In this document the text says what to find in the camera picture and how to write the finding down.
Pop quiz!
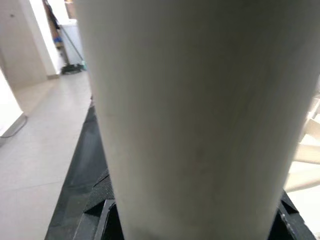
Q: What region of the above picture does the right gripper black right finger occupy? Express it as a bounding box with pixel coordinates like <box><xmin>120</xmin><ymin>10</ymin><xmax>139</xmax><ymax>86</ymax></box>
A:
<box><xmin>267</xmin><ymin>190</ymin><xmax>317</xmax><ymax>240</ymax></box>

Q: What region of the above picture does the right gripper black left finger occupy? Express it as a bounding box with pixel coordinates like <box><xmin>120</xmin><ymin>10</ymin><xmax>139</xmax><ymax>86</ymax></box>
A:
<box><xmin>72</xmin><ymin>172</ymin><xmax>125</xmax><ymax>240</ymax></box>

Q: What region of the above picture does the white plastic table leg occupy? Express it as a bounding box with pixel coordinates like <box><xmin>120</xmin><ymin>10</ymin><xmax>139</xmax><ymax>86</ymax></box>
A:
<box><xmin>74</xmin><ymin>0</ymin><xmax>320</xmax><ymax>240</ymax></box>

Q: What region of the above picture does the black tablecloth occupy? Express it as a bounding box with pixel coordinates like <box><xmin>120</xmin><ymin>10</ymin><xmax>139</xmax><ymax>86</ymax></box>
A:
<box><xmin>44</xmin><ymin>94</ymin><xmax>116</xmax><ymax>240</ymax></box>

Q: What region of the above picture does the white appliance cabinet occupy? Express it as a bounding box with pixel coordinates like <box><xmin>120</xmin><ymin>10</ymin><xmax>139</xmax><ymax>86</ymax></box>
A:
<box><xmin>59</xmin><ymin>19</ymin><xmax>85</xmax><ymax>65</ymax></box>

